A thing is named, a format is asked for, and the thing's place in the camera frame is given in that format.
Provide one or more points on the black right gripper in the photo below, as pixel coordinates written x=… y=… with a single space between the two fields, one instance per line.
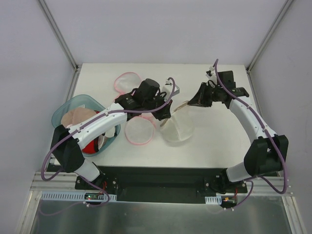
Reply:
x=204 y=95

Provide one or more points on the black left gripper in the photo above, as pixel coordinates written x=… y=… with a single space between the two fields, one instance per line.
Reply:
x=160 y=110

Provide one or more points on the cream mesh laundry bag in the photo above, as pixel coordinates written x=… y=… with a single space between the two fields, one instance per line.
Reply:
x=179 y=127

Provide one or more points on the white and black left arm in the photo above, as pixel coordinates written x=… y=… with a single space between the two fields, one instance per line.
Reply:
x=67 y=143

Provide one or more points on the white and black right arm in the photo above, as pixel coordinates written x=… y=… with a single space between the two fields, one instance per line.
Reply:
x=268 y=150

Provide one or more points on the pink-trimmed mesh bag middle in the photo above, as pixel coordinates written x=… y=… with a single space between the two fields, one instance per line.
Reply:
x=144 y=115

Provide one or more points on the pink-trimmed mesh bag front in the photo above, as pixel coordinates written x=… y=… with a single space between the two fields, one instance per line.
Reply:
x=139 y=131

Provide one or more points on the pink-trimmed white mesh bag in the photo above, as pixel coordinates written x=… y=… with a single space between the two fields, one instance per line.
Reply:
x=126 y=82

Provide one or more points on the white black-trimmed bra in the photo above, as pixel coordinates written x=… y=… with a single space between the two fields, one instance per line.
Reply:
x=103 y=138

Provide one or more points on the red bra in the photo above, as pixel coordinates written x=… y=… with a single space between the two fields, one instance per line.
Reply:
x=93 y=147

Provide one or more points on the beige bra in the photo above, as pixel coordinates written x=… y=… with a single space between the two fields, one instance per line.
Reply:
x=76 y=116

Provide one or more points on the teal plastic basket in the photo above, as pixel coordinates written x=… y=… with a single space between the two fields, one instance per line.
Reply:
x=84 y=101

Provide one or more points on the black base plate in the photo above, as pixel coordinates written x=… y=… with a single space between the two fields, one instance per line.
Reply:
x=160 y=185

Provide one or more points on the right aluminium frame post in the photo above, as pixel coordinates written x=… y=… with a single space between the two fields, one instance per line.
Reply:
x=270 y=33

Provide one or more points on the aluminium frame post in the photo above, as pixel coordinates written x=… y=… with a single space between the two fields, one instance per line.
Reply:
x=58 y=34
x=270 y=33

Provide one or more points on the left aluminium frame post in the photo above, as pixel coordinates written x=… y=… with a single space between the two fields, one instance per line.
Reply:
x=58 y=34

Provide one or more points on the white slotted cable duct right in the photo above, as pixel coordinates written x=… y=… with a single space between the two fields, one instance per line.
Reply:
x=213 y=200

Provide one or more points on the white slotted cable duct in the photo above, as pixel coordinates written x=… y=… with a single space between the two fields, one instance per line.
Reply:
x=77 y=196
x=213 y=200

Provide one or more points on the white slotted cable duct left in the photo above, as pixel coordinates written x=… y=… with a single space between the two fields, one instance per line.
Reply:
x=77 y=196

